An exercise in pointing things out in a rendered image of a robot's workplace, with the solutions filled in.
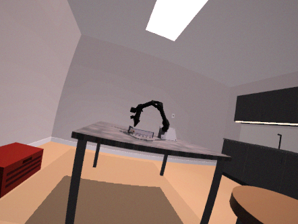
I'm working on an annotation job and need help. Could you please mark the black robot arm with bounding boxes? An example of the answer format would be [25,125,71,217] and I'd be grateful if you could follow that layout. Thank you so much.
[130,101,170,132]

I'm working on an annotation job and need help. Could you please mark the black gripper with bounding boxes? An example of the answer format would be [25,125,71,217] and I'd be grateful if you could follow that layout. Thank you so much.
[133,114,140,127]

